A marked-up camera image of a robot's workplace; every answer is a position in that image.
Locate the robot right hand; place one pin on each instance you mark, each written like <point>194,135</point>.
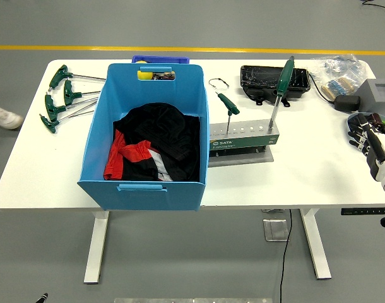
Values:
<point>383,161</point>

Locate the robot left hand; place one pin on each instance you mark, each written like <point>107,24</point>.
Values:
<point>42,298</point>

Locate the green grey hex key rack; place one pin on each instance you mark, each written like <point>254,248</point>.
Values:
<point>243,143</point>

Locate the light blue storage box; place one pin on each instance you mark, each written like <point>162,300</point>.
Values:
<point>148,91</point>

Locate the dark electronic parts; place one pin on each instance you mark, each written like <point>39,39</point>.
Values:
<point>377,120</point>

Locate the black table control panel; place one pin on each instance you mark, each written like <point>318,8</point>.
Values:
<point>364,211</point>

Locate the grey foam block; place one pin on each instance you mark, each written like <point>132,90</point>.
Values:
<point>367,91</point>

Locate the white table leg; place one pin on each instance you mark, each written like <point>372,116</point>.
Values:
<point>315,246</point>
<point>96,246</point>

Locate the tan blue resistor strip pack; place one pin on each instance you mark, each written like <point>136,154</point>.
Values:
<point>333,88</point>

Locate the clear bag of blue parts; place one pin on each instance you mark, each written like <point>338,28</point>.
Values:
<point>337,64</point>

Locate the metal floor plate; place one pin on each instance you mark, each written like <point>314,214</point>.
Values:
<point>275,230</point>

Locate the black plastic tray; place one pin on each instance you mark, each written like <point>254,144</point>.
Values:
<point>258,77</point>

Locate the black and red clothing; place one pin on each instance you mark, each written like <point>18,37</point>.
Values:
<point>167,135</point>

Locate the dark blue plastic bin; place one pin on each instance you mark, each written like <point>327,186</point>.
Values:
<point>161,59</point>

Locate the yellow ball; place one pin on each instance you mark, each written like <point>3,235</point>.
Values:
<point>144,75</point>

